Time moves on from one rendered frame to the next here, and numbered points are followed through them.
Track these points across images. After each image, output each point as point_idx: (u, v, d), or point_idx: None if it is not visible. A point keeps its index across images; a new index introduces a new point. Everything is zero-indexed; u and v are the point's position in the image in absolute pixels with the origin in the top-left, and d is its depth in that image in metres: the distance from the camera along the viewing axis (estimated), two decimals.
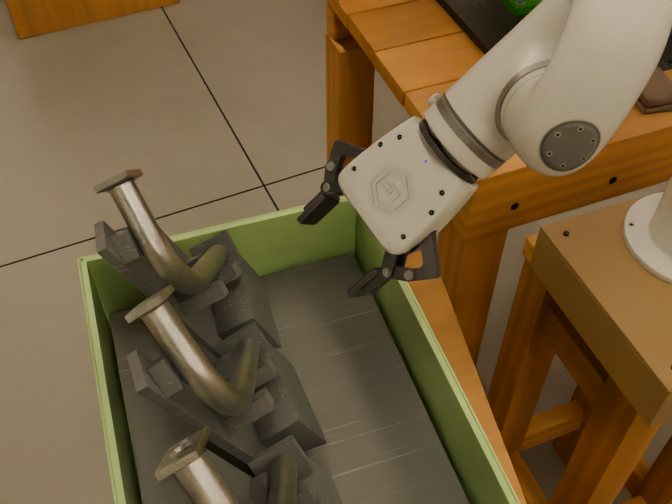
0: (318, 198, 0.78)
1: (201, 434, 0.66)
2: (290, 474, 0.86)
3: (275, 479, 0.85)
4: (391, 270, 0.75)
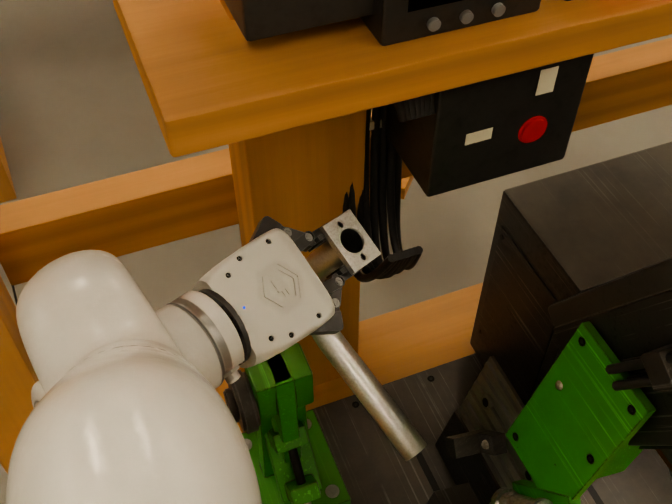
0: (346, 270, 0.77)
1: (344, 255, 0.76)
2: (387, 426, 0.87)
3: (393, 409, 0.87)
4: (303, 234, 0.76)
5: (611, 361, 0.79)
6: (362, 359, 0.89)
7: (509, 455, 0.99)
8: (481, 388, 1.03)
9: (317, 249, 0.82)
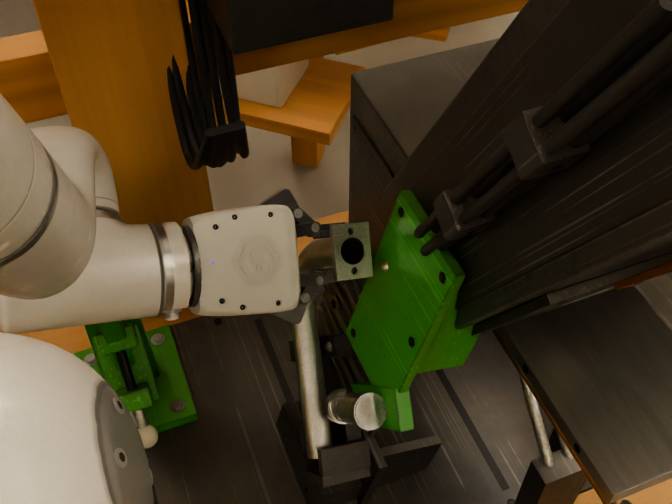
0: (332, 274, 0.77)
1: (336, 260, 0.76)
2: (307, 420, 0.89)
3: (320, 409, 0.89)
4: (311, 222, 0.76)
5: None
6: (320, 351, 0.90)
7: (354, 358, 0.91)
8: (331, 290, 0.95)
9: (325, 238, 0.82)
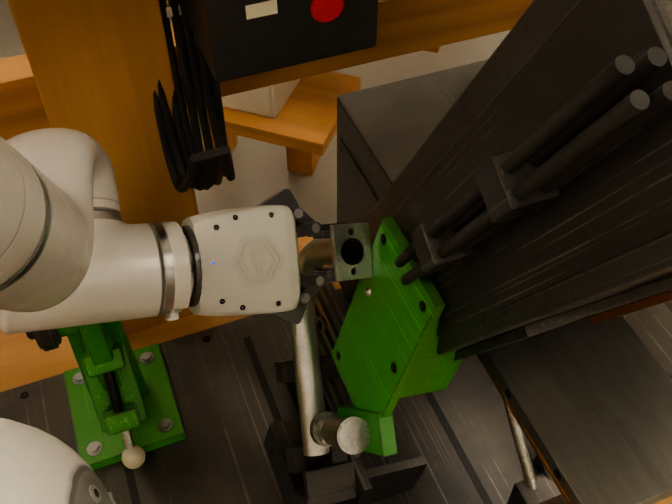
0: (332, 275, 0.77)
1: (336, 261, 0.76)
2: (304, 418, 0.89)
3: (317, 407, 0.89)
4: (312, 222, 0.76)
5: None
6: (318, 349, 0.90)
7: (340, 380, 0.92)
8: (317, 311, 0.96)
9: (325, 237, 0.82)
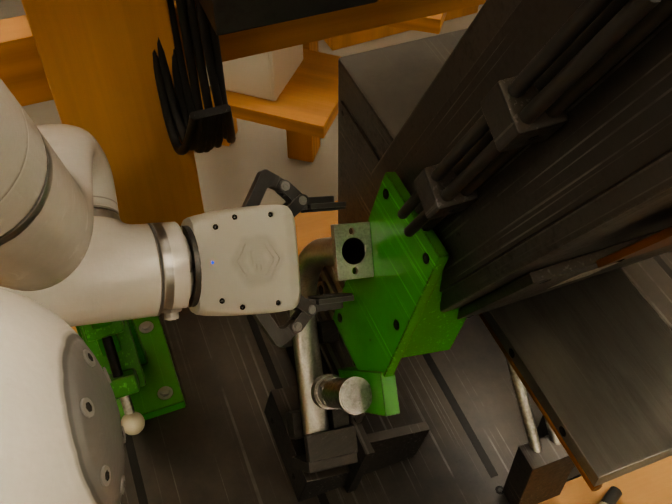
0: (324, 303, 0.77)
1: (337, 260, 0.76)
2: (306, 420, 0.89)
3: (319, 409, 0.89)
4: (297, 198, 0.76)
5: None
6: (320, 351, 0.90)
7: (341, 344, 0.91)
8: (318, 276, 0.95)
9: (326, 238, 0.82)
